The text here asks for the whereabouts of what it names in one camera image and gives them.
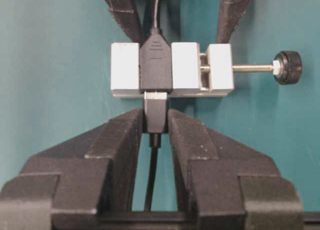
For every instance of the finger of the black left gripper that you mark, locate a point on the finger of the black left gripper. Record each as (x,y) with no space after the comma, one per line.
(230,13)
(126,15)

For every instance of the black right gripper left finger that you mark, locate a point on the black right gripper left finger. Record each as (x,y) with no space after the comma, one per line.
(69,186)

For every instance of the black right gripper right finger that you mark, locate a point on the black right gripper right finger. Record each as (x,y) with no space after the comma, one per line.
(229,185)

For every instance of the white mini vise clamp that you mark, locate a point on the white mini vise clamp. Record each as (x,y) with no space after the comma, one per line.
(196,74)

